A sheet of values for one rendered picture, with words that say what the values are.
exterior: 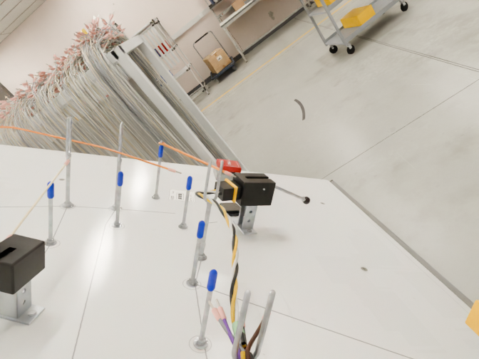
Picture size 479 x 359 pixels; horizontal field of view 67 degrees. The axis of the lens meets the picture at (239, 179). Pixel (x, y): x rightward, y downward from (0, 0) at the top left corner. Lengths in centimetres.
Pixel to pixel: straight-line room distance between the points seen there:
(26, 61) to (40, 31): 75
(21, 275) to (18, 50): 928
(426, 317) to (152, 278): 35
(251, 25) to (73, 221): 818
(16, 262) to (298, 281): 33
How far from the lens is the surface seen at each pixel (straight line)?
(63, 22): 914
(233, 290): 31
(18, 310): 42
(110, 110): 119
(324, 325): 46
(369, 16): 462
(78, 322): 41
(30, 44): 948
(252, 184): 55
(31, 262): 39
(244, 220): 59
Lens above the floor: 138
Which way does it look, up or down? 24 degrees down
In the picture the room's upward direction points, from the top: 40 degrees counter-clockwise
